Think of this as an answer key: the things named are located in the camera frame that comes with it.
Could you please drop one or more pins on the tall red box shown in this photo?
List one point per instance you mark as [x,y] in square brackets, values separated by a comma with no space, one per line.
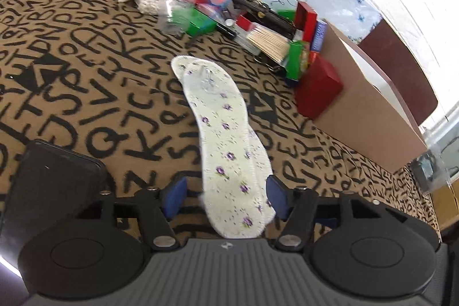
[304,19]

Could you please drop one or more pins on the black rectangular box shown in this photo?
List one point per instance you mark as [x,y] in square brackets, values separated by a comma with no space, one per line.
[46,177]

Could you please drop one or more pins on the white bead pouch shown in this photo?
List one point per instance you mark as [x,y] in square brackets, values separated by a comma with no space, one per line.
[150,5]

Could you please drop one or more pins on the blue and white box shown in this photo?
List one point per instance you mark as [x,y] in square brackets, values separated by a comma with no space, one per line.
[319,37]

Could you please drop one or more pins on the red and white box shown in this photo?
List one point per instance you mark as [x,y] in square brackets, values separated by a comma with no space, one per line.
[245,22]

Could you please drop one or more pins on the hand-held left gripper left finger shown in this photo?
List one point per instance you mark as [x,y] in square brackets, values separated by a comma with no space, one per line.
[174,196]

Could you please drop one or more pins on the floral white insole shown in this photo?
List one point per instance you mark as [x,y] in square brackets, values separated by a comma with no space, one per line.
[226,148]
[177,67]

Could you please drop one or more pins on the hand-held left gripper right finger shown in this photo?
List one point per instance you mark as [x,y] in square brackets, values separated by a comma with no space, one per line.
[278,196]

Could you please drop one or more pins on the dark red box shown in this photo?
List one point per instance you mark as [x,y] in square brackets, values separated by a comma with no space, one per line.
[319,87]

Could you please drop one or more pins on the letter-print desktop cloth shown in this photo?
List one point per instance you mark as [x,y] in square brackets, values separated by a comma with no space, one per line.
[89,76]

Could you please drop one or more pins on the small green printed box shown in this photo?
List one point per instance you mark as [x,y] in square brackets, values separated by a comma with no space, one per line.
[296,60]

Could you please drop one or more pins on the black lipstick tube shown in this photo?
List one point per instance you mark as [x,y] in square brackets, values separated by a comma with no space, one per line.
[228,18]

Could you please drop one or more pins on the clear acrylic container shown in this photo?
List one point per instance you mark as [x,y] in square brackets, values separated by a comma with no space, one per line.
[437,162]

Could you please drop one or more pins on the box of wooden sticks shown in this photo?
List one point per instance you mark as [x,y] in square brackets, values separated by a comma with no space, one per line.
[269,42]

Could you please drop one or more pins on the dark brown box lid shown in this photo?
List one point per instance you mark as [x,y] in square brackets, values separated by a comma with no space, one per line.
[398,69]

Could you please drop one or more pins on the black pouch with gold trim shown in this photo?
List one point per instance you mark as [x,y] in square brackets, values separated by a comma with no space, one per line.
[265,14]

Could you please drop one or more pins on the flat green box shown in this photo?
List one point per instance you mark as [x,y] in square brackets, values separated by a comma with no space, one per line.
[200,24]

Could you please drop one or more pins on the green carton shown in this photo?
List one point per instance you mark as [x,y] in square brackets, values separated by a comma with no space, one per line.
[285,15]

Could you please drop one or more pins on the brown cardboard box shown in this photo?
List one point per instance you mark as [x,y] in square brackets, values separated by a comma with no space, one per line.
[365,112]

